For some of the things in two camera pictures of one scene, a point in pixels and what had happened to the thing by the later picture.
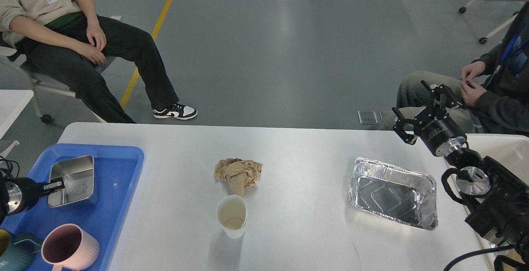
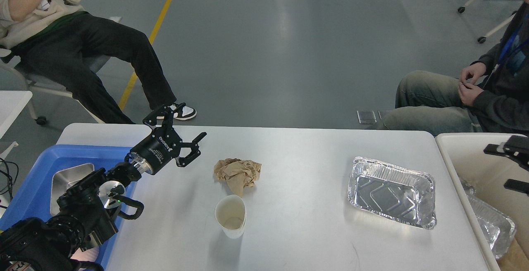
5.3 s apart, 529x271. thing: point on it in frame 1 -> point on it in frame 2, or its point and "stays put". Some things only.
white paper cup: [232, 214] stays put
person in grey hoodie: [494, 89] stays put
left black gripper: [22, 192] -> [159, 148]
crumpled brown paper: [239, 174] stays put
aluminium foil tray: [398, 194] stays put
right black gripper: [437, 129] -> [515, 146]
